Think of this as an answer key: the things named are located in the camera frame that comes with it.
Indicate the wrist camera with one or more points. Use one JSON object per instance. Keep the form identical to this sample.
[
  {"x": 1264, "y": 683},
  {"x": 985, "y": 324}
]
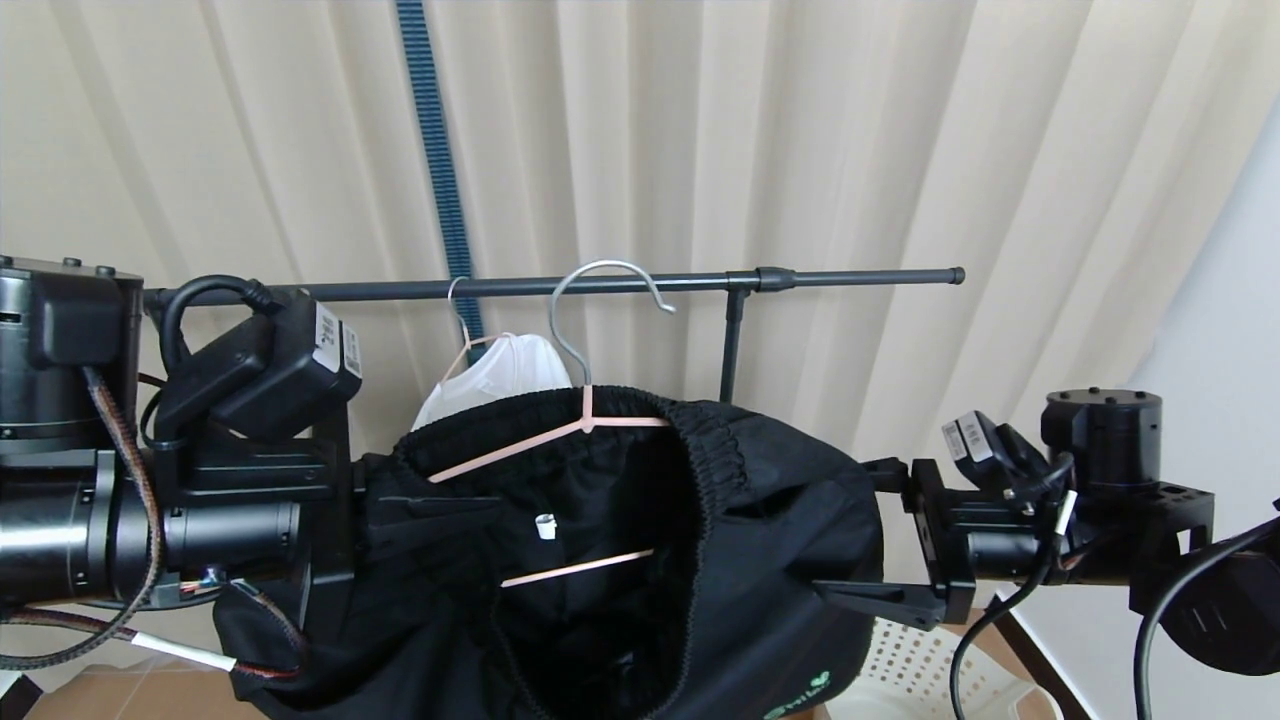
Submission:
[
  {"x": 985, "y": 450},
  {"x": 270, "y": 370}
]

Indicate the white garment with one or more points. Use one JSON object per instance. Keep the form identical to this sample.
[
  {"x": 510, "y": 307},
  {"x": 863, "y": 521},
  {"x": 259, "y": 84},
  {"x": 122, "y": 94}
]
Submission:
[{"x": 500, "y": 375}]

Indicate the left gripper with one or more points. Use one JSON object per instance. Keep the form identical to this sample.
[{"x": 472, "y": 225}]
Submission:
[{"x": 230, "y": 540}]

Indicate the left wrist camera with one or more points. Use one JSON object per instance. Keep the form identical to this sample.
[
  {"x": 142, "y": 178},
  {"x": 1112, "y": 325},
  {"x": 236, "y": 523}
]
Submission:
[{"x": 270, "y": 370}]

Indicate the black clothes rack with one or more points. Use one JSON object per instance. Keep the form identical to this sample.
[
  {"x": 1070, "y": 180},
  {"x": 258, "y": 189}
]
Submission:
[{"x": 850, "y": 277}]

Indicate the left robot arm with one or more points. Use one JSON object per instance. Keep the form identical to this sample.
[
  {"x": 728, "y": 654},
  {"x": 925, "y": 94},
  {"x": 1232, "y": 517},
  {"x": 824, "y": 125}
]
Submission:
[{"x": 50, "y": 400}]

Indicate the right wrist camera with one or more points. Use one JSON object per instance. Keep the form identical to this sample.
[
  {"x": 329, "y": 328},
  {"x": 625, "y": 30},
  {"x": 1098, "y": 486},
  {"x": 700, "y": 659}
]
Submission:
[{"x": 985, "y": 450}]

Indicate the black garment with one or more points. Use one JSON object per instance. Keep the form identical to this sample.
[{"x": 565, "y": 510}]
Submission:
[{"x": 700, "y": 600}]

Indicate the white laundry basket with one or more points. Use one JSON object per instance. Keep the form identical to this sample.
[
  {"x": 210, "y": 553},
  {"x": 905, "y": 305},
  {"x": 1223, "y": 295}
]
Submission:
[{"x": 920, "y": 670}]

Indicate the window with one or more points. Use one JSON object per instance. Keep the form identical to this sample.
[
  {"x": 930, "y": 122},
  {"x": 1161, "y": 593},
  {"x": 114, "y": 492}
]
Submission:
[{"x": 440, "y": 150}]

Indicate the pink clothes hanger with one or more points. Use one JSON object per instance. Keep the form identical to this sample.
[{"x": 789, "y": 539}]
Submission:
[
  {"x": 458, "y": 320},
  {"x": 585, "y": 405}
]

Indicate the beige curtain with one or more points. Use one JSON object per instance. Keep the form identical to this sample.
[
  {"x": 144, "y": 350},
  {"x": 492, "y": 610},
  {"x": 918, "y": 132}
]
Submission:
[
  {"x": 800, "y": 130},
  {"x": 200, "y": 120}
]

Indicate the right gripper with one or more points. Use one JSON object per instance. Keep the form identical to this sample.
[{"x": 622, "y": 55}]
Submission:
[{"x": 960, "y": 540}]

